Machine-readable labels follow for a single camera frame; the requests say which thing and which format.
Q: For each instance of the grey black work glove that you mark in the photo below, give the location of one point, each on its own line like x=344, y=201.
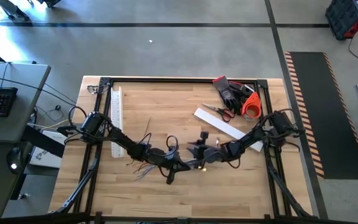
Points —
x=239, y=87
x=225, y=91

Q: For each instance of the grey desk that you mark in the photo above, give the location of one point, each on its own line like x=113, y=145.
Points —
x=26, y=102

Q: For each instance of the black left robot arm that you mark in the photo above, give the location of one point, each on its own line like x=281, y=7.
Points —
x=126, y=143

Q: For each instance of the white cardboard box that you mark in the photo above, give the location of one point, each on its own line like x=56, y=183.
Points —
x=50, y=161

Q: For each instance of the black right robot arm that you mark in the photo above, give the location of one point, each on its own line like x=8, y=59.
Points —
x=253, y=137

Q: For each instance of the black aluminium table frame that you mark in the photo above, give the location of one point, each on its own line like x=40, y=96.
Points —
x=182, y=80

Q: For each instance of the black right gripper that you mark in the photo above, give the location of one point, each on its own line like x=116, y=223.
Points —
x=214, y=154

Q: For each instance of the black computer mouse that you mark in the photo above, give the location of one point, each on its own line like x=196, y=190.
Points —
x=15, y=157

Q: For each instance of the white flat duct cover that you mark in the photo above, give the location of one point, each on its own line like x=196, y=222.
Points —
x=222, y=125

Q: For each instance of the black red tool box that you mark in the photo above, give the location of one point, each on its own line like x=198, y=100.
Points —
x=343, y=15

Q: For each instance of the clear safety glasses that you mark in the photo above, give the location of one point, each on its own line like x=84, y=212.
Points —
x=92, y=89

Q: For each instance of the black office chair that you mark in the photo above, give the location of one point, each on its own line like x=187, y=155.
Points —
x=11, y=9

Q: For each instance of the black zip tie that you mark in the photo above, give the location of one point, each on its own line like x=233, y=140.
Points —
x=148, y=126

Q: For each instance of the black hazard-striped floor mat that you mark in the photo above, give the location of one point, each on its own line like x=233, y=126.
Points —
x=331, y=118

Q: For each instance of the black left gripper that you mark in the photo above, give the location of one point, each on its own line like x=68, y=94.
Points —
x=171, y=162

